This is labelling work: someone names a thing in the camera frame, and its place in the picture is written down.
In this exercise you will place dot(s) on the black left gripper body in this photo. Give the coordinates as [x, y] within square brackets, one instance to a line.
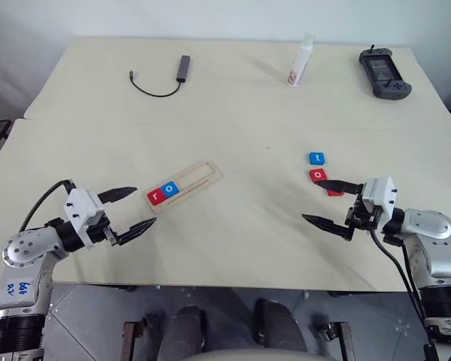
[99, 231]

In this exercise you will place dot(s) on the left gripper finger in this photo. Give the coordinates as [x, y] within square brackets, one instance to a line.
[116, 193]
[135, 229]

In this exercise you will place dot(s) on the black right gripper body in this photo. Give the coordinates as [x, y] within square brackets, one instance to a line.
[361, 218]

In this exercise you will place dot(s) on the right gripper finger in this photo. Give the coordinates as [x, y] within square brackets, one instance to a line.
[342, 186]
[330, 225]

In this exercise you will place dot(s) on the red b letter block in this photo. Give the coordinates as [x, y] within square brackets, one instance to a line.
[333, 193]

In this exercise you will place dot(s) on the red letter tile o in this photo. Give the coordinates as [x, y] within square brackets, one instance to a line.
[312, 173]

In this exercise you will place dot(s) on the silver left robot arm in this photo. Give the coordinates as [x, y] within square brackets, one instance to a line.
[22, 248]

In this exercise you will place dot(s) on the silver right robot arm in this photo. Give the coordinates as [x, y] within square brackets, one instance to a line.
[432, 229]

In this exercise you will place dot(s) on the red letter tile r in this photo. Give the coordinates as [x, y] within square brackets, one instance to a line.
[152, 199]

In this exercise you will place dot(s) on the blue letter tile t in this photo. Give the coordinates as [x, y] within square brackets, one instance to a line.
[311, 161]

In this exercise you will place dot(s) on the blue letter tile o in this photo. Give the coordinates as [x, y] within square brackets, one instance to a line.
[165, 192]

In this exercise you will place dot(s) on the wooden letter tray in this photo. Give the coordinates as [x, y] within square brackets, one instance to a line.
[199, 176]

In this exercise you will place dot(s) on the dark rounded shape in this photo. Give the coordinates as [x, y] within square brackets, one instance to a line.
[186, 327]
[278, 323]

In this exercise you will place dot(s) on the black handheld remote controller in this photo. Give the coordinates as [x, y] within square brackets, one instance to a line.
[379, 69]

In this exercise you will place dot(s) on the white spray bottle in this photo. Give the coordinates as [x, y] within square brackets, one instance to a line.
[298, 67]

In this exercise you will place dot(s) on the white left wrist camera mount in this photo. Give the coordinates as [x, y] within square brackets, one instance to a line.
[82, 207]

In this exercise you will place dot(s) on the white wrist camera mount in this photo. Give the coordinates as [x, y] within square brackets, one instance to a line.
[379, 192]
[82, 207]

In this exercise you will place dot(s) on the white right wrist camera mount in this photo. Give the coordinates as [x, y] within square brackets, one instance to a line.
[379, 192]

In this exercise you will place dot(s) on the rusty metal frame bar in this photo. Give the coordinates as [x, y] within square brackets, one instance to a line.
[131, 338]
[342, 340]

